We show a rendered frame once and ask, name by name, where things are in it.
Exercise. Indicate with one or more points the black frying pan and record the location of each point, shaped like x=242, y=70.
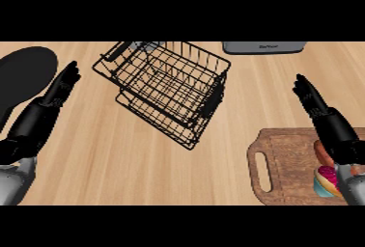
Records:
x=25, y=72

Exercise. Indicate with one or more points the colourful frosted cupcake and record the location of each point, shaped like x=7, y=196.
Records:
x=325, y=184

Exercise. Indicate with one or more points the brown wooden cutting board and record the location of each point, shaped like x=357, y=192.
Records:
x=289, y=160

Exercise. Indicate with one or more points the orange sweet potato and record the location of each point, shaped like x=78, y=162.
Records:
x=322, y=153

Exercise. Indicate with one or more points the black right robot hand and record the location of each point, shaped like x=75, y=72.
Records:
x=332, y=128

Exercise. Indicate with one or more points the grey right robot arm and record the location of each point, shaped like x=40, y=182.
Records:
x=353, y=186

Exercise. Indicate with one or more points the grey appliance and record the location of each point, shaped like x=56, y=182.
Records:
x=263, y=47

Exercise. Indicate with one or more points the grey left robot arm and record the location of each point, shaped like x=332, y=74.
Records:
x=13, y=183

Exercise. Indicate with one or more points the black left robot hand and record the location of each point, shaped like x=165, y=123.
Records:
x=41, y=117

